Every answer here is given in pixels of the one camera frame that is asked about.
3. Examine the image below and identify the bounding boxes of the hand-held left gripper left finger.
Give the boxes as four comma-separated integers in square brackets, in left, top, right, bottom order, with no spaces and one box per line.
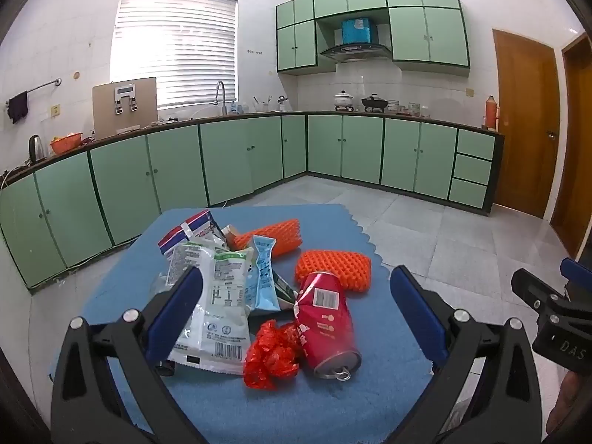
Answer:
[50,266,209,444]

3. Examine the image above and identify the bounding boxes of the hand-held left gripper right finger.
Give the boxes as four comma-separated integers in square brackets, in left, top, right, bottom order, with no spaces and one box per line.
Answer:
[390,266,543,444]

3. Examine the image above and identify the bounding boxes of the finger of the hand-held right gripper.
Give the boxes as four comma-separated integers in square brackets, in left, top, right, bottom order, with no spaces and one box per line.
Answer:
[561,258,592,308]
[511,268,567,315]

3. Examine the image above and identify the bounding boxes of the white green plastic packet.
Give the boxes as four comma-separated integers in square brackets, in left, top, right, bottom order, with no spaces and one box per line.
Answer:
[166,242,256,376]

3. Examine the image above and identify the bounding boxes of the red blue white snack packet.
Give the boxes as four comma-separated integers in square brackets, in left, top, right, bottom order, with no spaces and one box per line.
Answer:
[158,209,220,256]

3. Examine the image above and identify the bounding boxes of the light blue snack packet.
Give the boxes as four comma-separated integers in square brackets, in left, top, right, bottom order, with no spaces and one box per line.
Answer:
[250,235,282,312]

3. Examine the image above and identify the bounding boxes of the red drink can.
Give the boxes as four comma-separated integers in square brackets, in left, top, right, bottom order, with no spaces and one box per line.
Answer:
[293,270,362,381]

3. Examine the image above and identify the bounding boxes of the red plastic wrapper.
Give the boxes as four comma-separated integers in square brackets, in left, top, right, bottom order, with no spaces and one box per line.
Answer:
[243,320,301,389]

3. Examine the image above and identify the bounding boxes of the dark green white wrapper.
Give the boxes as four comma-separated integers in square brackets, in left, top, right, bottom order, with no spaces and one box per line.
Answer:
[273,270,299,308]

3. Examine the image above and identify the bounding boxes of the long orange foam net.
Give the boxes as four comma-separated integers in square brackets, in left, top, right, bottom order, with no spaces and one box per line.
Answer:
[233,218,303,260]

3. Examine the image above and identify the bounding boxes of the person's right hand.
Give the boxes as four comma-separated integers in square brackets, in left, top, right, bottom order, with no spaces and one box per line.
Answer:
[546,370,592,435]

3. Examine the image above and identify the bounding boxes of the brown wooden door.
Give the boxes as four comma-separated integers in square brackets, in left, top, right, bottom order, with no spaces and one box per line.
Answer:
[491,28,558,219]
[550,32,592,260]

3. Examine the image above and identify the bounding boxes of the blue scalloped table mat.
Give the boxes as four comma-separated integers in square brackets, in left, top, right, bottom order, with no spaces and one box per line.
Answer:
[48,203,438,444]

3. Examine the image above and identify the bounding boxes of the green lower kitchen cabinets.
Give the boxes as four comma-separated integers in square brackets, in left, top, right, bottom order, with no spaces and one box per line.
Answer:
[0,111,505,290]

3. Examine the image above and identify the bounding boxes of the green kitchen cabinets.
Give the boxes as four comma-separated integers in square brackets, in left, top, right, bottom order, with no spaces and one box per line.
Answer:
[276,0,471,75]
[0,111,505,290]

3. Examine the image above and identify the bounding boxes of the orange thermos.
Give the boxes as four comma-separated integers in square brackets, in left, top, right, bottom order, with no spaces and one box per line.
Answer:
[483,95,499,131]

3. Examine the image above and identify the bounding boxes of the orange plastic basin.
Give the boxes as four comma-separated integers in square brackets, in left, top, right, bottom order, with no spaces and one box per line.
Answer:
[49,132,84,156]

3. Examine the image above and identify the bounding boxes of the brown cardboard box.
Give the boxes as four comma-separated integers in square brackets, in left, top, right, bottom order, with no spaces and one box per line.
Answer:
[91,77,158,139]

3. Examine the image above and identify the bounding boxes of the steel electric kettle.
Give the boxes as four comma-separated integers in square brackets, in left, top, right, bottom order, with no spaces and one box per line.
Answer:
[28,134,47,164]

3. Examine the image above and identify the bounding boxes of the dark hanging towel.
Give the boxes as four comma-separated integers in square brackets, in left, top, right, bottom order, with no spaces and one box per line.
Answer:
[6,91,29,125]

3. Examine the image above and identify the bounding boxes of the white window blind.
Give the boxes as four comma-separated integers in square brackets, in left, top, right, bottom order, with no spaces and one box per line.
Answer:
[110,0,240,112]

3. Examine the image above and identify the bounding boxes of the black range hood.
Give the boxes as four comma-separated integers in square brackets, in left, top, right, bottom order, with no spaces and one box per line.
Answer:
[319,44,391,63]

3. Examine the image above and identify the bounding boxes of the green upper kitchen cabinets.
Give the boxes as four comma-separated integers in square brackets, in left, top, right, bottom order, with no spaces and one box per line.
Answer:
[276,0,471,75]

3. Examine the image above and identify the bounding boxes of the blue box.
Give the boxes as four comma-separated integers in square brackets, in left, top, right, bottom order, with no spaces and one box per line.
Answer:
[341,17,372,46]

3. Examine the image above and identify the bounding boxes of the steel towel rail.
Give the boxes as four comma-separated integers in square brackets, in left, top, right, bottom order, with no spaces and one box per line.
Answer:
[6,78,62,107]

